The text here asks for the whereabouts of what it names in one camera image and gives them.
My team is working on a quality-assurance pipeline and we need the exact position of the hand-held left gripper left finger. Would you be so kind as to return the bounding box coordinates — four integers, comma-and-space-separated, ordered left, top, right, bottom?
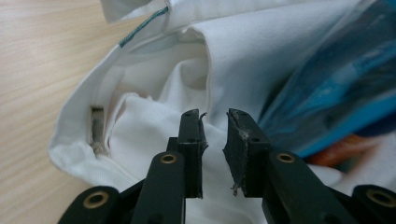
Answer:
130, 108, 209, 224

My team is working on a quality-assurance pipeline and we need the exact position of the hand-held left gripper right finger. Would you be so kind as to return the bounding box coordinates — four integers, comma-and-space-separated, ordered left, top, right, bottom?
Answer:
221, 107, 360, 224

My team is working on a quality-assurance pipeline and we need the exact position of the white shirt with coloured patches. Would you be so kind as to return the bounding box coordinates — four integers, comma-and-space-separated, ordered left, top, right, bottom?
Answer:
47, 0, 396, 224

